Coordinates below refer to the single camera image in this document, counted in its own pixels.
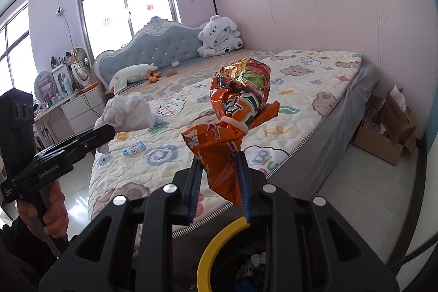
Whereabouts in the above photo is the black wall cable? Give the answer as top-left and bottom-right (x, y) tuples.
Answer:
(56, 0), (74, 51)

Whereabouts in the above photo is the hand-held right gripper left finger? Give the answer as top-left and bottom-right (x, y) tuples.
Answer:
(40, 155), (206, 292)

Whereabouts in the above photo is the grey orange patterned bed sheet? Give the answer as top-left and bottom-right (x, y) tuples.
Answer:
(116, 54), (284, 97)

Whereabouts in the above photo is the round electric fan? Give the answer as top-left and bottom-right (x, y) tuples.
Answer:
(70, 47), (92, 91)

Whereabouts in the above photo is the blue white candy wrapper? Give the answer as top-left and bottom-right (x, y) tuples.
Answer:
(122, 141), (147, 157)

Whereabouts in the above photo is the white drawer nightstand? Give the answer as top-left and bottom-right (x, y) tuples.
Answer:
(62, 87), (106, 135)

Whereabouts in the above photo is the round table mirror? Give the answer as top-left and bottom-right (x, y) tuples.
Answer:
(33, 71), (57, 97)

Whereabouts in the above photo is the white and lilac paper bundle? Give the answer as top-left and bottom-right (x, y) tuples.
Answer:
(96, 94), (165, 154)

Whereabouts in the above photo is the person's left hand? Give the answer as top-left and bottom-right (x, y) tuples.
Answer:
(15, 181), (71, 245)

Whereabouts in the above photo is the bed with grey tufted headboard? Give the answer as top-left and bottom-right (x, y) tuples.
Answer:
(87, 16), (380, 239)

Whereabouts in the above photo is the orange snack bag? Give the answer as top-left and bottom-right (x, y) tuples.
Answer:
(181, 57), (280, 209)

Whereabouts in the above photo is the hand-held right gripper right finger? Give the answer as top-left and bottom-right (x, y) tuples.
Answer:
(235, 151), (401, 292)

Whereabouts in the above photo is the white dog plush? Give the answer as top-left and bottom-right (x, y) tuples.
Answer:
(197, 16), (244, 59)

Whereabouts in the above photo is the round dark waste bin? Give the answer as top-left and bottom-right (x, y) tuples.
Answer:
(197, 216), (274, 292)

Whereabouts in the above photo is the white arched vanity mirror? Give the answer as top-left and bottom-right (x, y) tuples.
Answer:
(51, 64), (72, 96)

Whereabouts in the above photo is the white goose plush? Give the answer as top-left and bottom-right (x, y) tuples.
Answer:
(109, 63), (162, 92)

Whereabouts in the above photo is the black power cable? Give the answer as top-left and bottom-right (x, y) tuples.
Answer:
(79, 89), (103, 116)

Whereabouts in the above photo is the person's left forearm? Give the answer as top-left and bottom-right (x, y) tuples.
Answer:
(0, 217), (72, 292)

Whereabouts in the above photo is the brown cardboard box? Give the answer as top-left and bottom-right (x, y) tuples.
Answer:
(354, 92), (418, 166)

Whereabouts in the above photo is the white desk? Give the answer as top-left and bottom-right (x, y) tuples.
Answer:
(32, 97), (74, 156)

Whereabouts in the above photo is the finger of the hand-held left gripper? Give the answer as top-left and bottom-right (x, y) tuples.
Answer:
(36, 124), (116, 163)

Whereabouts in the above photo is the pink white plastic bag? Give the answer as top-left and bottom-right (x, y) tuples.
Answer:
(390, 85), (409, 111)

